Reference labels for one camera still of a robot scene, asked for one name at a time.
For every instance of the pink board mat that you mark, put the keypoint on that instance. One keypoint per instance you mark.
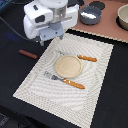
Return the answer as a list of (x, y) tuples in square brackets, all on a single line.
[(107, 27)]

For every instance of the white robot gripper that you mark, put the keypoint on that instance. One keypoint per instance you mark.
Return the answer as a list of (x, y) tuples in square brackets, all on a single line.
[(47, 20)]

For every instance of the black round lid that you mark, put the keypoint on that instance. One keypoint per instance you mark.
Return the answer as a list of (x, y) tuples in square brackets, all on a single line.
[(98, 4)]

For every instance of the grey frying pan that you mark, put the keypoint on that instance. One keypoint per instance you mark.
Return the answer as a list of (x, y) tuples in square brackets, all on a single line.
[(90, 15)]

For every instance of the beige round plate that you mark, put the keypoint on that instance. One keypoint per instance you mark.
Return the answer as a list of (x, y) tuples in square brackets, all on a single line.
[(68, 66)]

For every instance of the knife with orange handle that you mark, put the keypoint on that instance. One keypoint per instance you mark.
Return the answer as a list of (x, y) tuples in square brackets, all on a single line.
[(78, 56)]

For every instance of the brown sausage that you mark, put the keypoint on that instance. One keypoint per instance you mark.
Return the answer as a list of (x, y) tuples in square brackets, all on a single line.
[(28, 54)]

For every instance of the white woven placemat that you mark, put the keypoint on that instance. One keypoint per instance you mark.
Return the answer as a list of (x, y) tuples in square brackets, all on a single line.
[(67, 79)]

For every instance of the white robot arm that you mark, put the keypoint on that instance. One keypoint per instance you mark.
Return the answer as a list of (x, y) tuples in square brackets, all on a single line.
[(47, 19)]

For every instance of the fork with orange handle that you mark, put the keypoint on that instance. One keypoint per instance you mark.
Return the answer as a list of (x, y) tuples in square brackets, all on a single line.
[(69, 82)]

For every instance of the beige bowl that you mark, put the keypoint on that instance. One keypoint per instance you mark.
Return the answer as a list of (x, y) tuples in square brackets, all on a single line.
[(123, 16)]

